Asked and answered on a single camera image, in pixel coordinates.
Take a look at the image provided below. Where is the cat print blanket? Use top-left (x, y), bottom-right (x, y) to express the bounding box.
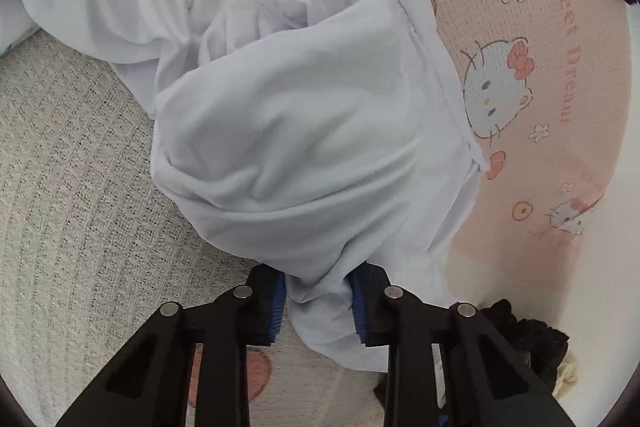
top-left (0, 0), bottom-right (631, 427)

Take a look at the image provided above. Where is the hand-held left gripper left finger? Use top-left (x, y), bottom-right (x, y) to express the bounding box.
top-left (55, 264), bottom-right (287, 427)

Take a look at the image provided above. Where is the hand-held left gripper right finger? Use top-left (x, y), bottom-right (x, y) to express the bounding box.
top-left (347, 262), bottom-right (576, 427)

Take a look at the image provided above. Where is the cream cloth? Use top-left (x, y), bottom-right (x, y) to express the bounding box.
top-left (550, 353), bottom-right (582, 400)

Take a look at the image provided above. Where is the black cloth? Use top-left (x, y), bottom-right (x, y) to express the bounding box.
top-left (372, 299), bottom-right (572, 408)

